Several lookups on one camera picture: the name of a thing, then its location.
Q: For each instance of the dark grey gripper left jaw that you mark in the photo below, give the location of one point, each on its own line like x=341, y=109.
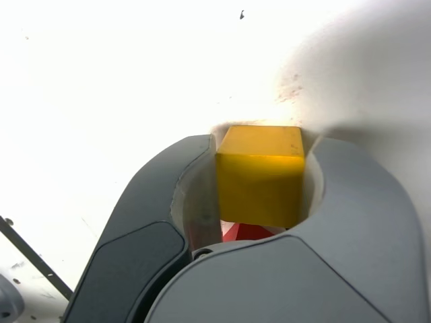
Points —
x=141, y=255

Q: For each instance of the red cube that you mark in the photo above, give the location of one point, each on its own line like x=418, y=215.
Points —
x=249, y=232

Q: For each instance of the yellow cube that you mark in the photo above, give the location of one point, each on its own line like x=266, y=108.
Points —
x=259, y=181

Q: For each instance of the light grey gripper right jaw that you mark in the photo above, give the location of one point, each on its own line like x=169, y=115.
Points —
x=303, y=282

